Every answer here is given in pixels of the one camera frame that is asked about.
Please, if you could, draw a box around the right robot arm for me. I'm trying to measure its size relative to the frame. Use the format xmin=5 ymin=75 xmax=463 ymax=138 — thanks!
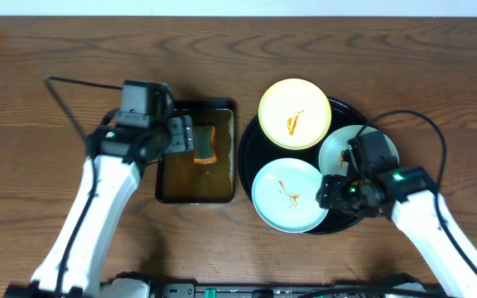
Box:
xmin=316 ymin=166 xmax=477 ymax=297

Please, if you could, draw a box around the light blue front plate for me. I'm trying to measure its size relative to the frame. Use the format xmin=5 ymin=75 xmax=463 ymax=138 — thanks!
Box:
xmin=252 ymin=158 xmax=329 ymax=233

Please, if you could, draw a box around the light blue plate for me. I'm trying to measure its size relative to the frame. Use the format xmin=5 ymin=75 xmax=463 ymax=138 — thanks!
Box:
xmin=319 ymin=125 xmax=378 ymax=176
xmin=252 ymin=158 xmax=329 ymax=233

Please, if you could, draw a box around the black rectangular water tray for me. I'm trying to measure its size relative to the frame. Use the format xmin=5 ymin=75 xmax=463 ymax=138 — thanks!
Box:
xmin=155 ymin=99 xmax=236 ymax=204

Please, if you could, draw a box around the black round tray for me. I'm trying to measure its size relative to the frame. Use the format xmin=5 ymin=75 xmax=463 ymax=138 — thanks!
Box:
xmin=237 ymin=96 xmax=372 ymax=236

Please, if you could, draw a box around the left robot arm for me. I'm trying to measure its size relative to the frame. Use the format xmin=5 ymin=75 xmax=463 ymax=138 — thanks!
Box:
xmin=4 ymin=115 xmax=194 ymax=297

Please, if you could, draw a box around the yellow plate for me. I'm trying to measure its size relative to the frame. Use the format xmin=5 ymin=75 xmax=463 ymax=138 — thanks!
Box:
xmin=258 ymin=79 xmax=332 ymax=150

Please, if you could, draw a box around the green orange sponge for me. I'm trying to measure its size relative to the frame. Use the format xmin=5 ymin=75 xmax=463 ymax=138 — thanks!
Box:
xmin=193 ymin=125 xmax=218 ymax=164

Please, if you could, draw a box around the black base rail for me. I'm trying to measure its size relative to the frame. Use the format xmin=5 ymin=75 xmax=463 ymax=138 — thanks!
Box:
xmin=98 ymin=272 xmax=445 ymax=298

